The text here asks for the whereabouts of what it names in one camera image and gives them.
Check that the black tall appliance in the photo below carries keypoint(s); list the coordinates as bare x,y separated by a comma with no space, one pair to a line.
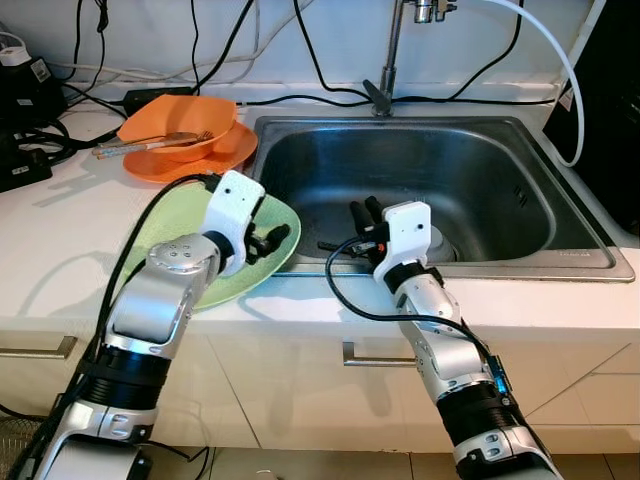
610,100

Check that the white bowl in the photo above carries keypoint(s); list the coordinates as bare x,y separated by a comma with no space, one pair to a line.
445,245

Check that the white power plug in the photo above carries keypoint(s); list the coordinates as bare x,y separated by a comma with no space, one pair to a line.
12,55

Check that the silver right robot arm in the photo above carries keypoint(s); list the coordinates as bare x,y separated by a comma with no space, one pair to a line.
430,320

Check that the white kitchen cabinet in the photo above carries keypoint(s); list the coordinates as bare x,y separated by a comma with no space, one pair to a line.
290,390

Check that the stainless steel sink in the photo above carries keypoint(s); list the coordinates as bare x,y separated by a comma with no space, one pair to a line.
450,170

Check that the black power strip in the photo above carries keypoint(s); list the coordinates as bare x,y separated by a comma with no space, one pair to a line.
25,172

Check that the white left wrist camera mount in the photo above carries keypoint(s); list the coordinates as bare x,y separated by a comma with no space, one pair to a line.
232,200

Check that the orange bowl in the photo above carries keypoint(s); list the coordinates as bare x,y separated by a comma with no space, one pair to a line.
165,115

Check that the black power brick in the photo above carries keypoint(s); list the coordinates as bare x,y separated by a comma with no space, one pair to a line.
150,97

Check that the metal faucet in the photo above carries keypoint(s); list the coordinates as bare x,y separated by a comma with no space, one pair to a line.
388,60

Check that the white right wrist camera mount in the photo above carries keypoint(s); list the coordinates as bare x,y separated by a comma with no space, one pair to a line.
408,232

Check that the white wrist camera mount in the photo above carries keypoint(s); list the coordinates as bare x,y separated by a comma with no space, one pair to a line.
232,200
408,232

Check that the green plate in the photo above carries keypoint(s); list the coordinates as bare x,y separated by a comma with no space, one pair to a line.
170,220

